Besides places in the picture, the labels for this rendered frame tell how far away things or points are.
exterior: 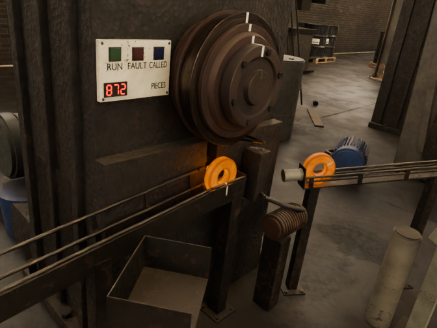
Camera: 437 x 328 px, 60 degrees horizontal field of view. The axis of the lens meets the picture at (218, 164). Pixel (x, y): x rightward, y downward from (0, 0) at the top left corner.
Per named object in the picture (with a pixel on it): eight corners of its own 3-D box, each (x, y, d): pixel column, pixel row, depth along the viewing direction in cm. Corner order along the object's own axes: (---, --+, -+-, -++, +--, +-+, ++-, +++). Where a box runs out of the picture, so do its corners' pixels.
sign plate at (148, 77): (96, 101, 115) (95, 38, 108) (164, 93, 133) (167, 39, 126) (100, 103, 114) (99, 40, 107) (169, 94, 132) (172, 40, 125)
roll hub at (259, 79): (214, 129, 130) (224, 43, 119) (265, 118, 149) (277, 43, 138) (227, 133, 126) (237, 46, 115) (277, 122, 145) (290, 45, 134)
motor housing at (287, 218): (246, 302, 193) (261, 209, 172) (272, 283, 208) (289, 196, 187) (266, 317, 185) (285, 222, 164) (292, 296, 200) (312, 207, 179)
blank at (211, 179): (203, 162, 146) (209, 165, 144) (232, 151, 155) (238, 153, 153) (203, 196, 153) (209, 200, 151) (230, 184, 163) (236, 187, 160)
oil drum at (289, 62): (230, 129, 447) (240, 51, 412) (261, 122, 488) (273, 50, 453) (270, 146, 411) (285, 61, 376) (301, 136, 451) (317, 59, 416)
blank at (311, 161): (309, 187, 184) (313, 191, 181) (296, 164, 177) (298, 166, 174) (337, 170, 183) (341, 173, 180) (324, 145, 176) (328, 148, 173)
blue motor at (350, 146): (324, 179, 342) (332, 144, 329) (333, 159, 391) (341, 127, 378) (359, 189, 332) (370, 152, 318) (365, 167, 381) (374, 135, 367)
